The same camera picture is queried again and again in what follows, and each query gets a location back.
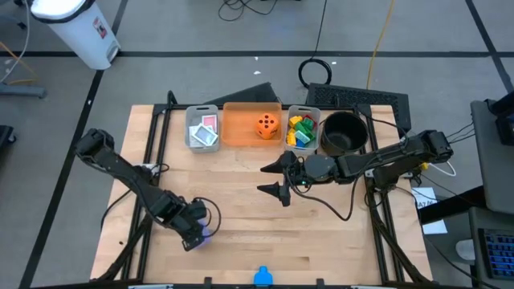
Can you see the white playing card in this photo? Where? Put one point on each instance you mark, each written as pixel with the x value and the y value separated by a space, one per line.
pixel 205 136

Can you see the yellow connector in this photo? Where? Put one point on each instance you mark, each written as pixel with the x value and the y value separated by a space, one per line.
pixel 423 165

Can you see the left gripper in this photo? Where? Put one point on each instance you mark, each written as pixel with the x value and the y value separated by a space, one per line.
pixel 184 216

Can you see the white printed paper sheet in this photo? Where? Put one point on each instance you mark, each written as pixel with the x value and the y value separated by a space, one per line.
pixel 423 194

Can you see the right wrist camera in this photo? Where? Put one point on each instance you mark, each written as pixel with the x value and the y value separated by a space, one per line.
pixel 285 197

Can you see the orange plastic bin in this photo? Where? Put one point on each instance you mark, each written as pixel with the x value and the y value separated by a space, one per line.
pixel 241 128

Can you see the yellow toy block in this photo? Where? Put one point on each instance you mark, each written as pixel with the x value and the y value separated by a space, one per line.
pixel 296 119
pixel 290 138

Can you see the black wedge-shaped panel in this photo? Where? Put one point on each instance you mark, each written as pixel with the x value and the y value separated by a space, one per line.
pixel 253 96

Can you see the keyboard with coloured keys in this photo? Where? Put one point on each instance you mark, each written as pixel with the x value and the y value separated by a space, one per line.
pixel 500 253

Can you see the blue bottle-shaped toy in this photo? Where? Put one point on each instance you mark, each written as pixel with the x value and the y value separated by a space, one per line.
pixel 263 278

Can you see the black desk bar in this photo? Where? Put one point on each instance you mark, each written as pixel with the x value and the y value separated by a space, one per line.
pixel 445 208

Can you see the grey metal base bar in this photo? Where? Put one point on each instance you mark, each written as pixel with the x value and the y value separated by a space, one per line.
pixel 20 90

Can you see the light grey plastic bin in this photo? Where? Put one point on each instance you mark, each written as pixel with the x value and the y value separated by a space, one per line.
pixel 201 149
pixel 302 151

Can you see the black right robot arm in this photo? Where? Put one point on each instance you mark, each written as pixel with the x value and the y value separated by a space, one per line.
pixel 385 160

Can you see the orange foam die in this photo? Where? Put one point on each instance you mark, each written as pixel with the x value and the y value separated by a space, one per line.
pixel 262 130

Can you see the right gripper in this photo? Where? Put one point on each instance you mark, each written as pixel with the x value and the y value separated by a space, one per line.
pixel 296 170

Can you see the pink-backed playing card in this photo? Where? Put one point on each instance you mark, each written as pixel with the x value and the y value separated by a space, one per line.
pixel 211 120

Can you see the plain white paper sheet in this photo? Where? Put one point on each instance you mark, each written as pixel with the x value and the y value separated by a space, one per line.
pixel 435 227

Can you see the black aluminium table frame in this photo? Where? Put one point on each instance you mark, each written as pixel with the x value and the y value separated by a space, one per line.
pixel 148 249

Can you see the black caster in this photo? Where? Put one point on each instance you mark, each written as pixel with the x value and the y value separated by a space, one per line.
pixel 5 138

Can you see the black bucket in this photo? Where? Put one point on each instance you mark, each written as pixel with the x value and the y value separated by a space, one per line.
pixel 345 136

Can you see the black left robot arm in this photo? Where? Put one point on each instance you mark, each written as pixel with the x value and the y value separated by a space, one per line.
pixel 120 168

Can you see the black perforated floor mat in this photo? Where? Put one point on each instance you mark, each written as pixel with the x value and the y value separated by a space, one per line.
pixel 361 96

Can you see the white computer mouse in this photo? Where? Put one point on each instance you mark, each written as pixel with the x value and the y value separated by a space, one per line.
pixel 466 249

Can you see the white trash bin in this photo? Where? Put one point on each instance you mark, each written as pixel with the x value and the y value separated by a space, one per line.
pixel 80 36

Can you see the purple foam die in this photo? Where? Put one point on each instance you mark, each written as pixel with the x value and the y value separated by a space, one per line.
pixel 207 233

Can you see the small dark green brick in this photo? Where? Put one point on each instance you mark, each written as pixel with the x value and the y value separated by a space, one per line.
pixel 308 124

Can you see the black desk device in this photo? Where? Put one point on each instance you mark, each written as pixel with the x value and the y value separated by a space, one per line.
pixel 507 130

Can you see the black table edge clip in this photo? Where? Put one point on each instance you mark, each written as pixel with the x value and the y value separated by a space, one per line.
pixel 320 282
pixel 207 281

